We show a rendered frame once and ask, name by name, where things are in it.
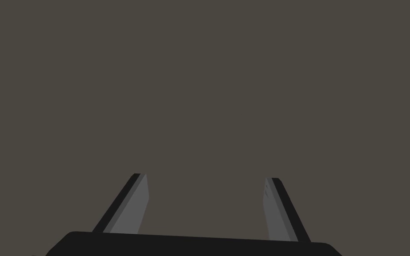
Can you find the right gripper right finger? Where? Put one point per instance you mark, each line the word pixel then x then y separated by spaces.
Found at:
pixel 282 213

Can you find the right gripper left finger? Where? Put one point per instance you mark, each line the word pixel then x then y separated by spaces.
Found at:
pixel 128 209

